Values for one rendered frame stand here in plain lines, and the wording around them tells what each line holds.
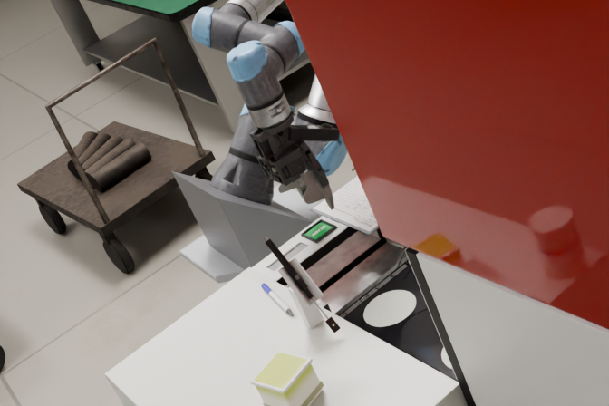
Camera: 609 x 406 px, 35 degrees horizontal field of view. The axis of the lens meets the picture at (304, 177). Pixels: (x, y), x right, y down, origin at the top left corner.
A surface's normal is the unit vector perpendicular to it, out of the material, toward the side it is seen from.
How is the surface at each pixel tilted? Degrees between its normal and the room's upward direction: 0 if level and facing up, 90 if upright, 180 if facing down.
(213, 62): 90
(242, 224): 90
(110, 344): 0
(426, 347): 0
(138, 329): 0
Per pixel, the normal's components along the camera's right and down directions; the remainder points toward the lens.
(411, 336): -0.36, -0.82
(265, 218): 0.50, 0.23
